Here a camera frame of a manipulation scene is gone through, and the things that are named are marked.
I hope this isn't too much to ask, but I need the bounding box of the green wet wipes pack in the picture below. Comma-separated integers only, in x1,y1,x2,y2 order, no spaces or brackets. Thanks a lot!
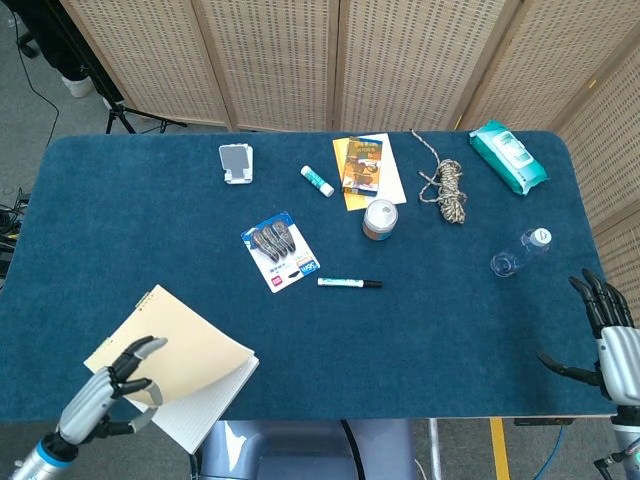
468,119,549,196

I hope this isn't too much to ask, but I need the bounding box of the blue cable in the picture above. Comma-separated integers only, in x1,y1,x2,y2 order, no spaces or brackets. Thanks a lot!
542,424,566,480

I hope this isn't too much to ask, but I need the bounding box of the green white marker pen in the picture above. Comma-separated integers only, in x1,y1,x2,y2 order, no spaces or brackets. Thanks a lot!
317,277,384,290

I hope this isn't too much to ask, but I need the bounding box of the beige braided rope bundle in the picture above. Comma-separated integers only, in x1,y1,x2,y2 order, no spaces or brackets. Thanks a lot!
410,129,469,226

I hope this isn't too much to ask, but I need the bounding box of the black cable bundle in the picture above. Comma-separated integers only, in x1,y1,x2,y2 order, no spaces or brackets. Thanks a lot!
0,187,31,281

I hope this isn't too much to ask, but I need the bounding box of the clear plastic water bottle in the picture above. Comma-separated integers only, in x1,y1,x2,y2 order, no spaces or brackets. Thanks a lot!
489,227,553,279

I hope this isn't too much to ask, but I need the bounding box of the clear jar with white lid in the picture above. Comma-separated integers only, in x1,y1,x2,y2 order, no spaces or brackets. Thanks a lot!
362,198,400,242

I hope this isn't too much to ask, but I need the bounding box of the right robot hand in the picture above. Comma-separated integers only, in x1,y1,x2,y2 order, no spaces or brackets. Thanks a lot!
537,268,640,407

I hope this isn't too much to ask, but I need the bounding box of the white green glue stick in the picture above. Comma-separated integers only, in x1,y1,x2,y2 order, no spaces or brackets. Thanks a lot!
300,165,335,197

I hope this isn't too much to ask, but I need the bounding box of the person in black trousers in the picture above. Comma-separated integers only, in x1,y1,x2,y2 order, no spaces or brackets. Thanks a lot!
19,0,96,99

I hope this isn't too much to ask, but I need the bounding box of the yellow orange cardboard box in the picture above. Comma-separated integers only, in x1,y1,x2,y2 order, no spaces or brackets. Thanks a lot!
341,136,385,195

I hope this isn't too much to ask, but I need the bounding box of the black tripod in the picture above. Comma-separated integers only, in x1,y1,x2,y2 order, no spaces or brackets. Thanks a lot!
47,0,189,135

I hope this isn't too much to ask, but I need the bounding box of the white phone stand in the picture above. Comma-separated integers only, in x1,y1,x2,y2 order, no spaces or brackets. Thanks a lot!
218,143,253,186

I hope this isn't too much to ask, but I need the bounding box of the correction tape blister pack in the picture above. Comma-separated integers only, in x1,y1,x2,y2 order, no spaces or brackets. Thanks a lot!
240,210,322,294

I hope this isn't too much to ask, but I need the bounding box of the black hose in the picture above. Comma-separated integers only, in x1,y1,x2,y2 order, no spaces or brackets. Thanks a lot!
341,419,364,480

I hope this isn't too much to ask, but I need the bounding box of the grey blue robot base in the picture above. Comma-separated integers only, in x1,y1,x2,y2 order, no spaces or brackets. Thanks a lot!
197,418,419,480

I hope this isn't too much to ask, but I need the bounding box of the white table leg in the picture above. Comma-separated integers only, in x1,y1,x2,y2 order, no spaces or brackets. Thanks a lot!
427,418,444,480

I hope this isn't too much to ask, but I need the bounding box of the yellow paper sheet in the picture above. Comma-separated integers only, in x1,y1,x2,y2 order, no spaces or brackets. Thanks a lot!
332,137,374,213

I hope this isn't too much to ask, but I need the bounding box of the cream spiral notebook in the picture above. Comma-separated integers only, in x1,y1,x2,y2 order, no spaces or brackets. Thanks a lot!
83,284,260,455

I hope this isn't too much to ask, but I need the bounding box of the blue table cloth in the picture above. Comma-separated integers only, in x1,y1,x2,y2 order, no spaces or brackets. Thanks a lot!
0,130,617,426

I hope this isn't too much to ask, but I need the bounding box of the thin black floor cable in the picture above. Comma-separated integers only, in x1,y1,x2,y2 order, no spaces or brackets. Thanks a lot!
12,9,61,146

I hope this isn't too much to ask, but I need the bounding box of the white paper sheet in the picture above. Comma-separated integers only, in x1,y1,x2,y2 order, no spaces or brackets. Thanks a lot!
369,132,408,206

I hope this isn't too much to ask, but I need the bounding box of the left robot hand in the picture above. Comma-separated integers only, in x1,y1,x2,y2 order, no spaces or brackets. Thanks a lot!
55,335,169,447

